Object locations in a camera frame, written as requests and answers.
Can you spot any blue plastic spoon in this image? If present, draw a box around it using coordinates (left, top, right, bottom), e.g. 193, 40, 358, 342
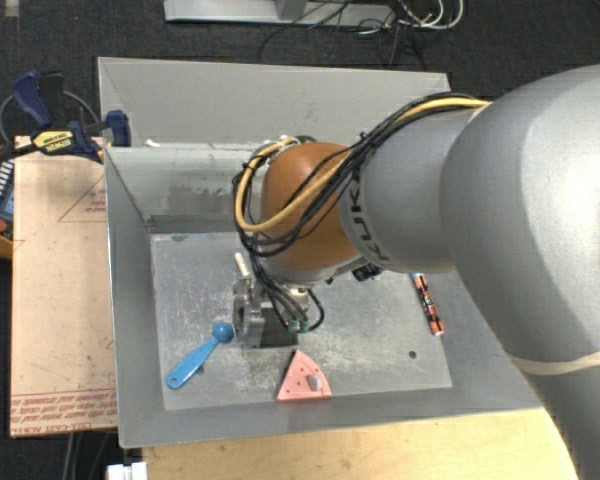
165, 321, 235, 391

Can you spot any pink triangular block grey knob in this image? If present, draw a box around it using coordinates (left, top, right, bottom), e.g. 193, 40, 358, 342
275, 349, 333, 402

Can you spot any brown cardboard board red print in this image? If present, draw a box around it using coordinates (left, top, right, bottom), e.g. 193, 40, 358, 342
9, 136, 119, 439

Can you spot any grey metal bin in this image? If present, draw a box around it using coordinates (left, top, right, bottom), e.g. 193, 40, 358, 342
97, 56, 545, 450

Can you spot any black cylinder on white bracket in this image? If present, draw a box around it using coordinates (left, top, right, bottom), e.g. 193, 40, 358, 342
352, 262, 384, 284

